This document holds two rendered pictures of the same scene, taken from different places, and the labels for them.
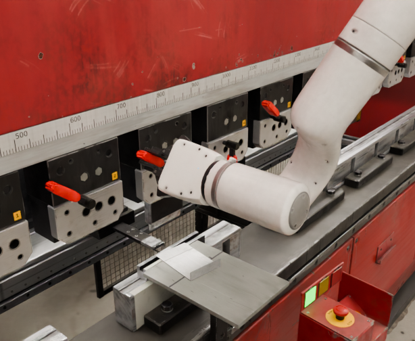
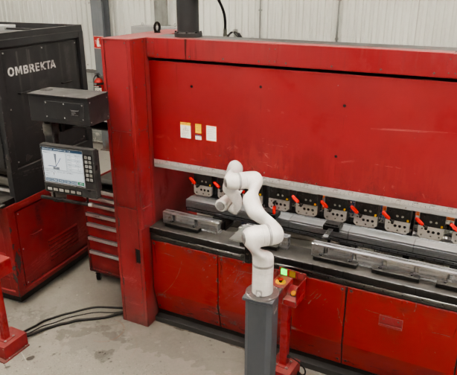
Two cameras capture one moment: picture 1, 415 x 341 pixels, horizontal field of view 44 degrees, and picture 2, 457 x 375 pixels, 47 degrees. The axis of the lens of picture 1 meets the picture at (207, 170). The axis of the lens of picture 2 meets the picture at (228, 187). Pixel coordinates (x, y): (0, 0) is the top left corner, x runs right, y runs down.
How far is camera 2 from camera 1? 3.40 m
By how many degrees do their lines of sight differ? 69
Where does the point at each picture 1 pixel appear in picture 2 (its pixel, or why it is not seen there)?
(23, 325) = not seen: hidden behind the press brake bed
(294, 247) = (301, 259)
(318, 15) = (336, 176)
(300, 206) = (219, 204)
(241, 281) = not seen: hidden behind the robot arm
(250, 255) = (289, 251)
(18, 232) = (209, 189)
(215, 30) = (274, 165)
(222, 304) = (237, 236)
